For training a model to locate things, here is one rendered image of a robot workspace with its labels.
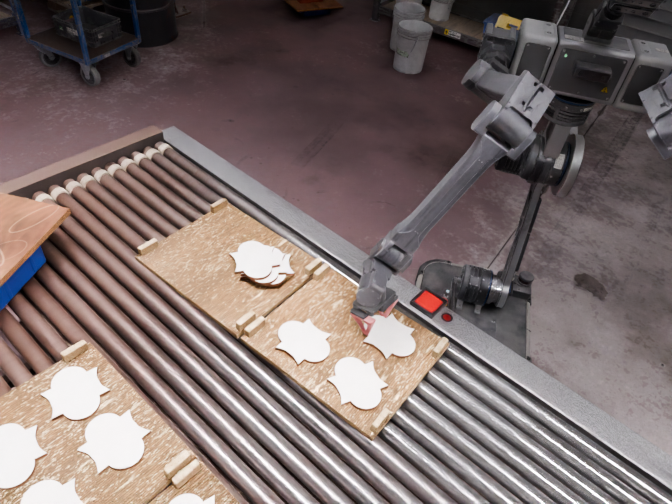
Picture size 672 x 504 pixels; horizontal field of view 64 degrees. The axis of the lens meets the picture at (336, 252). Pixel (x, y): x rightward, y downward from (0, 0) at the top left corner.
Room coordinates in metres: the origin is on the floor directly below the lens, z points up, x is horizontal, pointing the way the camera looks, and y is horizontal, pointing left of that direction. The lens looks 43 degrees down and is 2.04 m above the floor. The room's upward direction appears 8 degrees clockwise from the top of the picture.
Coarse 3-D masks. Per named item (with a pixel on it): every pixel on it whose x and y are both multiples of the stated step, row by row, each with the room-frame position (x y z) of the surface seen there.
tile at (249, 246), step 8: (240, 248) 1.09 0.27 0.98; (248, 248) 1.09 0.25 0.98; (256, 248) 1.09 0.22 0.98; (264, 248) 1.10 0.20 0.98; (272, 248) 1.10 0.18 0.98; (232, 256) 1.05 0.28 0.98; (240, 256) 1.05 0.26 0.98; (248, 256) 1.06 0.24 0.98; (256, 256) 1.06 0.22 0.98; (264, 256) 1.07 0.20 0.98; (272, 256) 1.07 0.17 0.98; (240, 264) 1.02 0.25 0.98; (248, 264) 1.03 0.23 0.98; (256, 264) 1.03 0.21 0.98; (264, 264) 1.04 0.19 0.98; (272, 264) 1.04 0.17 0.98; (240, 272) 1.00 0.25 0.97; (248, 272) 1.00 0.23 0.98; (256, 272) 1.00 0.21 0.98; (264, 272) 1.01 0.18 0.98
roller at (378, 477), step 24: (48, 192) 1.30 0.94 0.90; (120, 240) 1.12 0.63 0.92; (168, 288) 0.96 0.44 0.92; (192, 312) 0.89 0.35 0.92; (216, 336) 0.82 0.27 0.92; (240, 360) 0.76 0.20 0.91; (264, 384) 0.71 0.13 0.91; (288, 408) 0.66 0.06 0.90; (312, 408) 0.66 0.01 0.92; (336, 432) 0.60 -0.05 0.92; (360, 456) 0.55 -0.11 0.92; (384, 480) 0.51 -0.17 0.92
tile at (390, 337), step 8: (376, 320) 0.91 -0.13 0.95; (384, 320) 0.92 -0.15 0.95; (392, 320) 0.92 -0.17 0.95; (376, 328) 0.89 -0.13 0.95; (384, 328) 0.89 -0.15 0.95; (392, 328) 0.90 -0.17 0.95; (400, 328) 0.90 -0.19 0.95; (408, 328) 0.90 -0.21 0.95; (368, 336) 0.86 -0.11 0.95; (376, 336) 0.86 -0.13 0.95; (384, 336) 0.87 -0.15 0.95; (392, 336) 0.87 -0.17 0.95; (400, 336) 0.87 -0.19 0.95; (408, 336) 0.88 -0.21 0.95; (368, 344) 0.84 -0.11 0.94; (376, 344) 0.84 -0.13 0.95; (384, 344) 0.84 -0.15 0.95; (392, 344) 0.85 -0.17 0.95; (400, 344) 0.85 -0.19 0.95; (408, 344) 0.85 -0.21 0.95; (384, 352) 0.82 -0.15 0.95; (392, 352) 0.82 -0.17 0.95; (400, 352) 0.83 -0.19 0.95; (408, 352) 0.83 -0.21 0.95
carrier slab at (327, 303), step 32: (320, 288) 1.02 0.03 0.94; (352, 288) 1.03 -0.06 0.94; (288, 320) 0.89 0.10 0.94; (320, 320) 0.90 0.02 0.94; (352, 320) 0.92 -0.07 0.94; (256, 352) 0.78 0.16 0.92; (352, 352) 0.81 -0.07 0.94; (416, 352) 0.84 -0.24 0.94; (320, 384) 0.71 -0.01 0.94; (416, 384) 0.75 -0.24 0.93; (352, 416) 0.64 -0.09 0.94
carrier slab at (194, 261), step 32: (192, 224) 1.21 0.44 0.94; (224, 224) 1.23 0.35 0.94; (256, 224) 1.25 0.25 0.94; (160, 256) 1.06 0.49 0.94; (192, 256) 1.07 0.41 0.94; (224, 256) 1.09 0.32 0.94; (192, 288) 0.95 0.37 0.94; (224, 288) 0.97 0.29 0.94; (256, 288) 0.98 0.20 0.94; (288, 288) 1.00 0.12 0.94; (224, 320) 0.86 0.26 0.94
